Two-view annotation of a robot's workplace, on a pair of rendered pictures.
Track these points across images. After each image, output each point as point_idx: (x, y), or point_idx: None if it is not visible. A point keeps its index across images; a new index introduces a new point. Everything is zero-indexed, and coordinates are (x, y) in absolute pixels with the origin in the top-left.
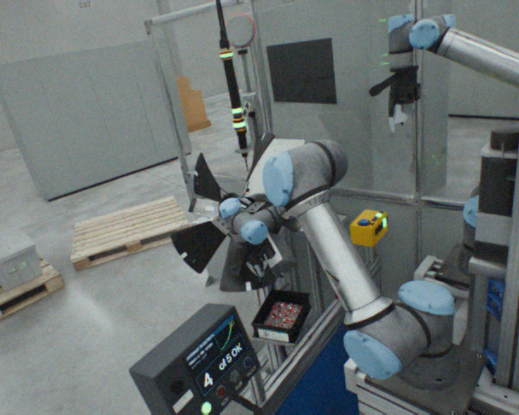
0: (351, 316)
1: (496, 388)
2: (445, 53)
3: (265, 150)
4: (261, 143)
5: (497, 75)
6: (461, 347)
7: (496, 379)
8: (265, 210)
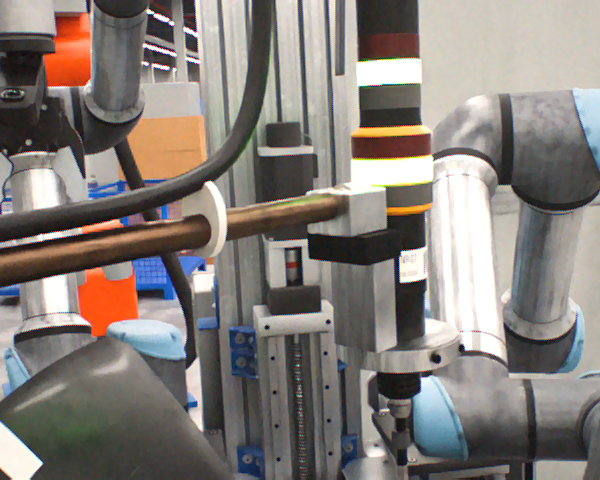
0: (569, 300)
1: (374, 452)
2: (145, 18)
3: (195, 430)
4: (81, 475)
5: (138, 77)
6: (382, 424)
7: (363, 452)
8: (534, 380)
